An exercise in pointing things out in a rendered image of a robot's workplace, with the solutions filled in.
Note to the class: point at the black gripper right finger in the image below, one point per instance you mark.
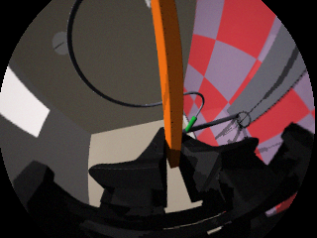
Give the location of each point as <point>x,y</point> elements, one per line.
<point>199,162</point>

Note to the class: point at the orange handle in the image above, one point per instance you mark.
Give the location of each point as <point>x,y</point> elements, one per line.
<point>170,75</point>

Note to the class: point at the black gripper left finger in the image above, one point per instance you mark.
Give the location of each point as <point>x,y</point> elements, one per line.
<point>147,172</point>

